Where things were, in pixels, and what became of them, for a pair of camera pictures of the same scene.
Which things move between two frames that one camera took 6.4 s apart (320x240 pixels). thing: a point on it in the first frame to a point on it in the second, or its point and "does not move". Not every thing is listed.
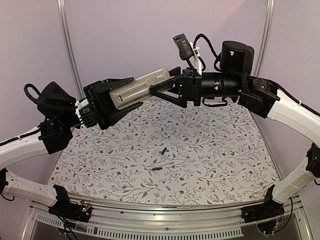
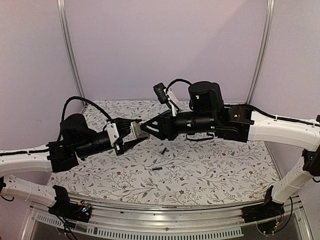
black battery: x=163 y=151 does not move
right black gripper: x=189 y=85 to x=166 y=128
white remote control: x=137 y=90 to x=137 y=131
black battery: x=158 y=168 does not move
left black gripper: x=95 y=93 to x=127 y=146
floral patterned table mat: x=159 y=154 does not move
